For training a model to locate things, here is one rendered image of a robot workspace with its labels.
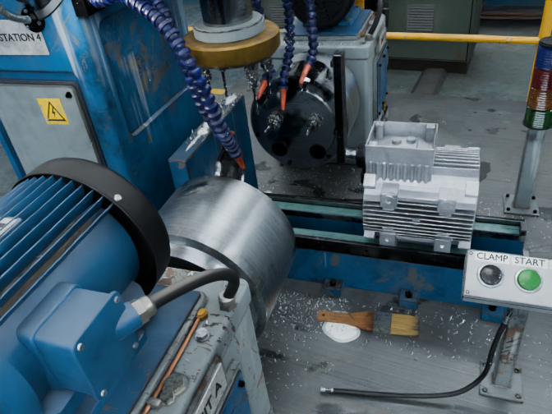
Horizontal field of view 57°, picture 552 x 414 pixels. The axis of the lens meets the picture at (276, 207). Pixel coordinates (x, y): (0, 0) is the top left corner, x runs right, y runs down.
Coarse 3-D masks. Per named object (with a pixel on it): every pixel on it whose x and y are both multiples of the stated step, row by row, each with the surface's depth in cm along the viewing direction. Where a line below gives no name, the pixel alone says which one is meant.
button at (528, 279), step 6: (522, 270) 72; (528, 270) 72; (522, 276) 72; (528, 276) 72; (534, 276) 72; (522, 282) 72; (528, 282) 71; (534, 282) 71; (528, 288) 71; (534, 288) 71
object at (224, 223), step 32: (192, 192) 82; (224, 192) 81; (256, 192) 84; (192, 224) 75; (224, 224) 76; (256, 224) 79; (288, 224) 86; (192, 256) 72; (224, 256) 72; (256, 256) 76; (288, 256) 85; (256, 288) 74; (256, 320) 77
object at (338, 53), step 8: (336, 56) 102; (344, 56) 104; (336, 64) 103; (344, 64) 105; (336, 72) 104; (344, 72) 105; (336, 80) 105; (344, 80) 106; (336, 88) 106; (344, 88) 107; (336, 96) 107; (344, 96) 108; (336, 104) 108; (344, 104) 109; (336, 112) 109; (344, 112) 109; (336, 120) 110; (344, 120) 110; (336, 128) 111; (344, 128) 111; (336, 136) 113; (344, 136) 112; (336, 144) 114; (344, 144) 113; (344, 152) 114; (344, 160) 116
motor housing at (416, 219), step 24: (456, 168) 91; (408, 192) 93; (432, 192) 92; (384, 216) 96; (408, 216) 93; (432, 216) 91; (456, 216) 90; (408, 240) 97; (432, 240) 95; (456, 240) 94
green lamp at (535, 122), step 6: (528, 108) 112; (528, 114) 113; (534, 114) 111; (540, 114) 111; (546, 114) 110; (528, 120) 113; (534, 120) 112; (540, 120) 111; (546, 120) 111; (534, 126) 113; (540, 126) 112; (546, 126) 112
